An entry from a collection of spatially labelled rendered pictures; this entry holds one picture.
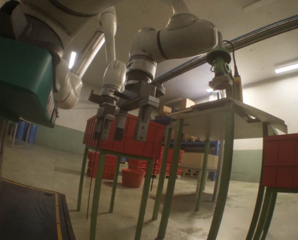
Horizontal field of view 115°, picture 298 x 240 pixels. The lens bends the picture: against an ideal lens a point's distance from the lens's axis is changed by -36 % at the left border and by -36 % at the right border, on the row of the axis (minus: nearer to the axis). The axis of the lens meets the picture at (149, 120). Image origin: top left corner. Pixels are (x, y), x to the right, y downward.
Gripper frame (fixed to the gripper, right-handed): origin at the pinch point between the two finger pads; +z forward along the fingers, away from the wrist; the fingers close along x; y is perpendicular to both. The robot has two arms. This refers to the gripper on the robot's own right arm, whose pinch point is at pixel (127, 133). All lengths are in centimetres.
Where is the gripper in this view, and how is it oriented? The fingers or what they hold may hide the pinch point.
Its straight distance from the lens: 40.4
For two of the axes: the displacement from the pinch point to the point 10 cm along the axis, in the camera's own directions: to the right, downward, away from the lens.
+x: 5.7, -1.1, -8.2
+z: -1.6, 9.6, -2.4
